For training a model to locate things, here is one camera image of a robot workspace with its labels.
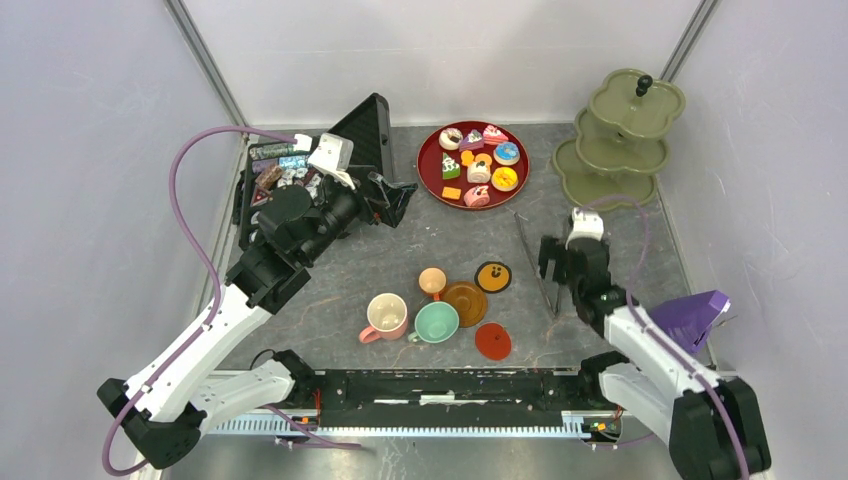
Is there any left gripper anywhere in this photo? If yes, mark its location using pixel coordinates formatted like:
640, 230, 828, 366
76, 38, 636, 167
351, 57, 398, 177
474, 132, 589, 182
301, 165, 418, 264

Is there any pink roll cake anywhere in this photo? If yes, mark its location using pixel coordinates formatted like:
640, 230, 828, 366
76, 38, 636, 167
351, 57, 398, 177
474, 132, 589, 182
463, 184, 491, 208

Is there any white roll cake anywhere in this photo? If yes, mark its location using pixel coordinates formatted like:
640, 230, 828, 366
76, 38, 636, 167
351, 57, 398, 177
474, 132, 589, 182
466, 161, 491, 184

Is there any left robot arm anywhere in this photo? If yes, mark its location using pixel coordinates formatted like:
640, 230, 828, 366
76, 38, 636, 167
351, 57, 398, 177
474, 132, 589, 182
97, 171, 418, 477

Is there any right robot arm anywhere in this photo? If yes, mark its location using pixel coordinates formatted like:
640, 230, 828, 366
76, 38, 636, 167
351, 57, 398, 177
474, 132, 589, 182
538, 235, 772, 479

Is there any orange square cracker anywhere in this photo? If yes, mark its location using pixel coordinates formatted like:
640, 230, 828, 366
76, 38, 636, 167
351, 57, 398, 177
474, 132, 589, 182
441, 187, 462, 200

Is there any orange smiley coaster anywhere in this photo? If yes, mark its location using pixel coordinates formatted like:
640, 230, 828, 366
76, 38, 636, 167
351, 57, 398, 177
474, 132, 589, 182
474, 261, 513, 294

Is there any red round tray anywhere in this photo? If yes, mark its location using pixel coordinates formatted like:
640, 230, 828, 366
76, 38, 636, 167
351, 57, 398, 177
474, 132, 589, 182
416, 120, 531, 211

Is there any white chocolate donut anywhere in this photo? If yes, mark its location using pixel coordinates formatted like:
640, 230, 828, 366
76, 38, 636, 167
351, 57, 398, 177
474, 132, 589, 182
438, 127, 464, 151

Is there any orange bear cookie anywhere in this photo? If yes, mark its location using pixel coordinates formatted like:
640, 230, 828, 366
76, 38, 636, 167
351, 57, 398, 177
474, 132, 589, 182
460, 150, 476, 167

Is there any yellow frosted donut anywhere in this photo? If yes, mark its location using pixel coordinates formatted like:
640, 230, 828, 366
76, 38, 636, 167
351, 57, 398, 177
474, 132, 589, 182
490, 166, 520, 192

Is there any small orange cup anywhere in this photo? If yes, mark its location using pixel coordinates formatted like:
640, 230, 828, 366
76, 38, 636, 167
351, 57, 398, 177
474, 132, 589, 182
418, 267, 447, 301

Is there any purple triangle cake slice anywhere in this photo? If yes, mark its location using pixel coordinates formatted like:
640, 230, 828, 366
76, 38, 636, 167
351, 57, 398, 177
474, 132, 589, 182
458, 129, 485, 151

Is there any round orange cookie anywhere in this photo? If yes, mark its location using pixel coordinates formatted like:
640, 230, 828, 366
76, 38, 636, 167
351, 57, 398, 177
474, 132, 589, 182
474, 153, 493, 166

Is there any brown saucer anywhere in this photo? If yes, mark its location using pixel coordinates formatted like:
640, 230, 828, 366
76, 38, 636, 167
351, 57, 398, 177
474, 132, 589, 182
440, 281, 488, 328

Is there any blue frosted donut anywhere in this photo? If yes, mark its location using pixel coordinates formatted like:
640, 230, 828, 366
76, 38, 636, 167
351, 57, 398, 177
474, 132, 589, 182
493, 142, 521, 166

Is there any green three-tier stand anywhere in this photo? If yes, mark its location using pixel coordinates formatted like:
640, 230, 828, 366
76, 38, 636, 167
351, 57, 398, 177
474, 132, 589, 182
552, 68, 686, 211

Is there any pink strawberry cake slice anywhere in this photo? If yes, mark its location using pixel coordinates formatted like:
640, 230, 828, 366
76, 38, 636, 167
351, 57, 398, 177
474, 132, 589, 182
482, 124, 510, 146

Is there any red round coaster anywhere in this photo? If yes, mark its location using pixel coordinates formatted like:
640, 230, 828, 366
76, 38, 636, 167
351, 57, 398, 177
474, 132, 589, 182
474, 322, 512, 361

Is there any pink mug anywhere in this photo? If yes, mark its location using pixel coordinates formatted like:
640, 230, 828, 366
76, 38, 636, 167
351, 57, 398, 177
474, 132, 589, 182
359, 293, 408, 344

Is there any mint green cup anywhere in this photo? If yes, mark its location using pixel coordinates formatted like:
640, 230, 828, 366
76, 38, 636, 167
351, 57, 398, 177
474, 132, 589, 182
407, 301, 459, 344

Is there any black open case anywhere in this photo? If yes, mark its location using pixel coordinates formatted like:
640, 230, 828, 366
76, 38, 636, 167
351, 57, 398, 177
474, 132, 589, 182
232, 93, 396, 250

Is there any purple plastic holder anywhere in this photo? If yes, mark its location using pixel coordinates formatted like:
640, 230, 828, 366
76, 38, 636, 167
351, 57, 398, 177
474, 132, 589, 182
649, 290, 731, 355

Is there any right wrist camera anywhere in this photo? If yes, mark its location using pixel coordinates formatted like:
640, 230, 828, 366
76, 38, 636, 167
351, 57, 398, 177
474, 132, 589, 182
565, 208, 605, 248

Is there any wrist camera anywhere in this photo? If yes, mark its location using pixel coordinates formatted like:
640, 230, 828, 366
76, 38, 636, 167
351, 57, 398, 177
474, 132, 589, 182
308, 133, 356, 191
565, 208, 605, 248

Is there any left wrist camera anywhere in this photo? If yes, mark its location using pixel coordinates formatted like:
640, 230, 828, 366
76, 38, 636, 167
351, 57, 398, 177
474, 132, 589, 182
308, 133, 356, 191

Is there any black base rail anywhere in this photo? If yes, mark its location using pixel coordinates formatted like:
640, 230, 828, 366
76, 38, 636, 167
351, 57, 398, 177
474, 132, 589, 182
270, 350, 620, 429

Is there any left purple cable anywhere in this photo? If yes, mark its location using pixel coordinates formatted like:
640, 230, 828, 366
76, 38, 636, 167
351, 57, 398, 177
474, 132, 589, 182
100, 125, 364, 477

